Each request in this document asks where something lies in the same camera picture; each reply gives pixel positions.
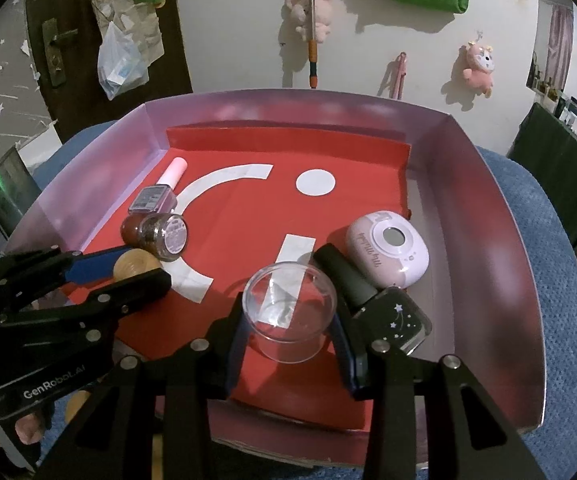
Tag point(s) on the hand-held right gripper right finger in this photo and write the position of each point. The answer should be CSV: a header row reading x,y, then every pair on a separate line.
x,y
344,360

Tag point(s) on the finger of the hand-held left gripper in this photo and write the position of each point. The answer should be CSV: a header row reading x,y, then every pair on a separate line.
x,y
138,285
93,267

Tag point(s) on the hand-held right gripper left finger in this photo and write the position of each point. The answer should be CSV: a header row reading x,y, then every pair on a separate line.
x,y
231,355

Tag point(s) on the clear plastic cup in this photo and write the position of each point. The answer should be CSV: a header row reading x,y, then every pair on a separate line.
x,y
288,345

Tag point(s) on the brown glitter bottle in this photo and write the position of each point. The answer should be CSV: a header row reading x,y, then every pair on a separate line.
x,y
168,235

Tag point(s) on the black nail polish bottle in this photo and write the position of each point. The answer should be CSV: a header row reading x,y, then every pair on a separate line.
x,y
398,320

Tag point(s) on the pink-capped nail polish bottle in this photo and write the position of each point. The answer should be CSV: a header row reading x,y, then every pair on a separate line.
x,y
151,199

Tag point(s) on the pink rounded device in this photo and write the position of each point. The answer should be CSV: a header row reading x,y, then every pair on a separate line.
x,y
368,250

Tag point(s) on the pink cardboard box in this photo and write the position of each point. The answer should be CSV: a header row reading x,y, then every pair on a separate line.
x,y
468,310

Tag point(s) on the person's left hand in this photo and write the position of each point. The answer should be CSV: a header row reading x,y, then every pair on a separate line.
x,y
31,427

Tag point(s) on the red paper liner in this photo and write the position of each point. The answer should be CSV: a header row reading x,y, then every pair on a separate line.
x,y
248,220

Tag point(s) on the dark wooden door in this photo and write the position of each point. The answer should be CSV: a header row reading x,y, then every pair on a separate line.
x,y
68,105

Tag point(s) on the clear plastic bag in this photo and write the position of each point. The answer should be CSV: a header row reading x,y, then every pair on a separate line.
x,y
118,65

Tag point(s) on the beige hanging organizer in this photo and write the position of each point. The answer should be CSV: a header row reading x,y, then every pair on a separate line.
x,y
128,20

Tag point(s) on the table with dark cloth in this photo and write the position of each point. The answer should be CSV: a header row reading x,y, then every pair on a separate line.
x,y
553,160

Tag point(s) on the orange-tipped hanging stick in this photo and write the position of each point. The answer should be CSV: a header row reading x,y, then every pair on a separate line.
x,y
311,30

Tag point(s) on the pink horned plush toy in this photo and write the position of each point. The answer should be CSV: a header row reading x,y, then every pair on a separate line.
x,y
479,67

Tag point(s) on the pink plush bear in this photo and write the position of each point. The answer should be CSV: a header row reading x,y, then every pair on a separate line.
x,y
324,15

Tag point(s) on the wall mirror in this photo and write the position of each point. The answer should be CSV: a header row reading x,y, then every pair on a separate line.
x,y
560,35

